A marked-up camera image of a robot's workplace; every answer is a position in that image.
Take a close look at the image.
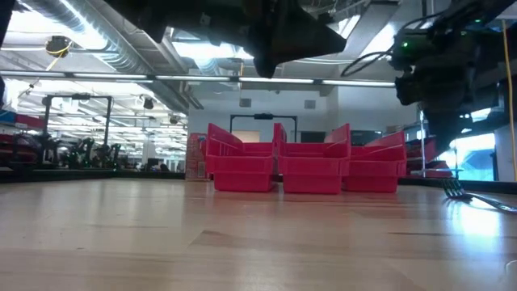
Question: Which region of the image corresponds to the black rig frame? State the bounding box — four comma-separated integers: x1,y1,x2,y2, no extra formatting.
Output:
40,93,113,157

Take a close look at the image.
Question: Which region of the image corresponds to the black equipment with green lights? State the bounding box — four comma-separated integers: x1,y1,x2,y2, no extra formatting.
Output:
44,137,137,171

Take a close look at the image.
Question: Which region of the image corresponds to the black yellow cord reel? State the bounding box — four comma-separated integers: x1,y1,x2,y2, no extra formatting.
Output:
44,35,73,58

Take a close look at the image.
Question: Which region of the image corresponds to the black screen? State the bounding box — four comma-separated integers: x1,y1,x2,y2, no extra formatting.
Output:
350,129,383,147

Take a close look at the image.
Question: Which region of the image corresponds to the black doorway frame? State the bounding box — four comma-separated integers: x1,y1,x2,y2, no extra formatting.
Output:
229,112,299,142

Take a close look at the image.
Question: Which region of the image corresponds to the black cable loop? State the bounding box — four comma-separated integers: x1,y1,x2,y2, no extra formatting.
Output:
340,11,448,78

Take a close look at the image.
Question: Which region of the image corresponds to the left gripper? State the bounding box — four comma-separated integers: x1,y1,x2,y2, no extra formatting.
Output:
197,0,348,79

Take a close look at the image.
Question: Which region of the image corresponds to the red plastic bin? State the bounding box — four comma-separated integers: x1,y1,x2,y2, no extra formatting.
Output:
342,129,408,194
204,122,280,193
273,123,352,195

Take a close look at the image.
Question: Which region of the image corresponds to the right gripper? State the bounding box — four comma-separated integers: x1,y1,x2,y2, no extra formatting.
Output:
389,26,480,157

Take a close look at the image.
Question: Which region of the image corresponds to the iridescent fork patterned handle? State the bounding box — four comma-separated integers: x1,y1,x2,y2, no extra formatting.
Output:
441,177,517,214

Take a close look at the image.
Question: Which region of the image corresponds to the silver ventilation duct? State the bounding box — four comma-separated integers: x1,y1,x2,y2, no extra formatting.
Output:
23,0,205,111

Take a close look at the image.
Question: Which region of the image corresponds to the long LED light bar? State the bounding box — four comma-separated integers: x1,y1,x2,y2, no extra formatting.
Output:
0,70,399,89

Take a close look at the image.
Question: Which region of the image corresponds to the metal rack with red bins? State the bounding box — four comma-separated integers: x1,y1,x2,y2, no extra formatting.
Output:
405,108,465,179

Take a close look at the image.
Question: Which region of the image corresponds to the yellow hanging cable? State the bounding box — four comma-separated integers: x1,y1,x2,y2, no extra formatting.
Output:
500,18,517,182

